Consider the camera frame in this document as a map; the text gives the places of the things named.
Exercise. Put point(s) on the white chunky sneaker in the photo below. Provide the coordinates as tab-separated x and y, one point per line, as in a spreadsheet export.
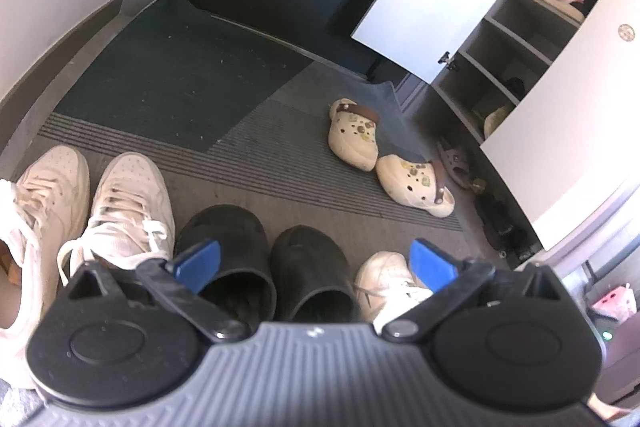
125	207
45	207

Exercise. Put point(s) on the grey striped door mat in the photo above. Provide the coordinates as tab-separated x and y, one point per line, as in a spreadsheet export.
200	72

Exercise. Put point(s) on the black slide sandal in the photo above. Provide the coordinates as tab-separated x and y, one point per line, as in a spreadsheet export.
310	257
220	227

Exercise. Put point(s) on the white cabinet door round sticker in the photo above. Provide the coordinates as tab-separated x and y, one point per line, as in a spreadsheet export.
565	132

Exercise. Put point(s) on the beige lace-up sneaker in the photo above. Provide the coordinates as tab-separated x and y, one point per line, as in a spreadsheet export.
385	272

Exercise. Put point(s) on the beige slide sandal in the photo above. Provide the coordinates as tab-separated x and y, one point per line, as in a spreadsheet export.
455	164

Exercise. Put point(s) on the dark shoe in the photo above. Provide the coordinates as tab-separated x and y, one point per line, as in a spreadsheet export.
515	86

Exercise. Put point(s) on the pink plush toy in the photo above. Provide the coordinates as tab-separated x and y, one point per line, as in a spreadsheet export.
617	302

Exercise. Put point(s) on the fluffy beige slippers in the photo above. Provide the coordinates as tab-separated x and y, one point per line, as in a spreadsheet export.
497	119

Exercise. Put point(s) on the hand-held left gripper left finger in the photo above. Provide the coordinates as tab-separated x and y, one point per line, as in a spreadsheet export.
200	257

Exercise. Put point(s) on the grey shoe cabinet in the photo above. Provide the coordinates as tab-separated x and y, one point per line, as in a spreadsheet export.
520	14

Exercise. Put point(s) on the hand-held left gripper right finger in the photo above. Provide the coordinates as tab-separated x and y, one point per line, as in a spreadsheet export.
432	264

